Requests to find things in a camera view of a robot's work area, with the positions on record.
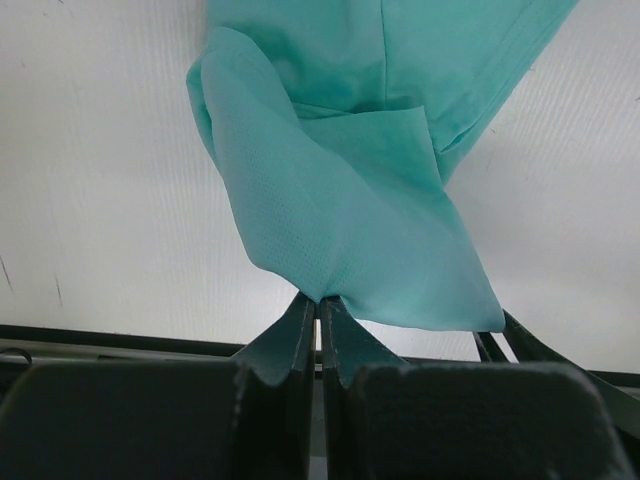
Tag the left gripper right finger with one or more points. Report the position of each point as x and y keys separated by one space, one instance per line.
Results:
x=540 y=416

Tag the teal t shirt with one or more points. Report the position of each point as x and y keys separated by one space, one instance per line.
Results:
x=336 y=125

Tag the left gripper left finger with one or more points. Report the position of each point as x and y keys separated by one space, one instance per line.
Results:
x=246 y=417

